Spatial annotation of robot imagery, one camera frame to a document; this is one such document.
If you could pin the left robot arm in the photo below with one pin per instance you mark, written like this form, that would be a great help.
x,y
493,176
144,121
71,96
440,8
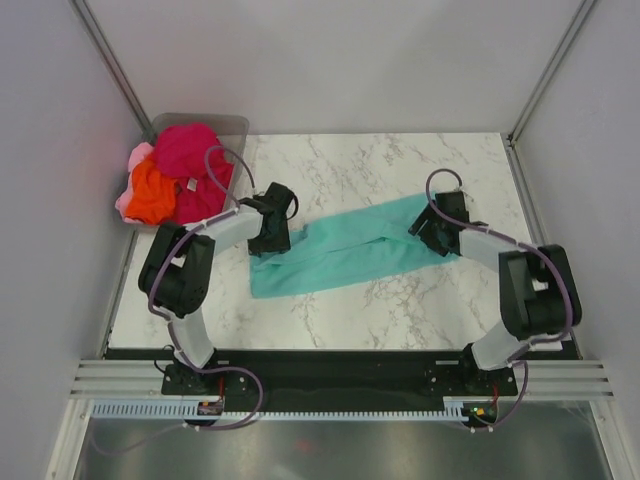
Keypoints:
x,y
176,273

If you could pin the right aluminium frame post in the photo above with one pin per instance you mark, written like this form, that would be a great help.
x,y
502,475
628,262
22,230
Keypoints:
x,y
562,49

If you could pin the magenta t shirt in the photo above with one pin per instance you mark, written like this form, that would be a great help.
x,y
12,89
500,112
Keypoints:
x,y
180,154

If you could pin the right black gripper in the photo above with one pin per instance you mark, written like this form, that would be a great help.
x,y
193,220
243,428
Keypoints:
x,y
430,215

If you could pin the left aluminium frame post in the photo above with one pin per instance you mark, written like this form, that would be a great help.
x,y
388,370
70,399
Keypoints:
x,y
99,40

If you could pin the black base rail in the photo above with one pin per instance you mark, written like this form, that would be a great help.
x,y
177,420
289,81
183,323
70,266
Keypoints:
x,y
327,380

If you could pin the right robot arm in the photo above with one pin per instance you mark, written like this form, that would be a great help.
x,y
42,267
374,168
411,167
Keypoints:
x,y
538,298

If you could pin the teal t shirt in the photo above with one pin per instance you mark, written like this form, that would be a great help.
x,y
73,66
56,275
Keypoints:
x,y
345,249

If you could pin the aluminium frame post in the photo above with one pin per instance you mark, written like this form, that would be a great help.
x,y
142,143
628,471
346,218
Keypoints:
x,y
562,49
99,40

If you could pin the clear plastic bin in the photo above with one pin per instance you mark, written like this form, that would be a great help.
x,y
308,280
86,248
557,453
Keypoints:
x,y
231,131

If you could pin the orange t shirt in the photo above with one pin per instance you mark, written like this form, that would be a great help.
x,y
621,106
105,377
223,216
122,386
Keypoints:
x,y
154,194

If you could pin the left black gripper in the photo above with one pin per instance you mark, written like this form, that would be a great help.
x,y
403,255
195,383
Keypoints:
x,y
281,245

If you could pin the white slotted cable duct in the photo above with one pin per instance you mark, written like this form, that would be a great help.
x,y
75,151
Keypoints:
x,y
193,410

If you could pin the light pink t shirt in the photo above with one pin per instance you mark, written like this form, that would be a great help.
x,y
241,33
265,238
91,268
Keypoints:
x,y
138,154

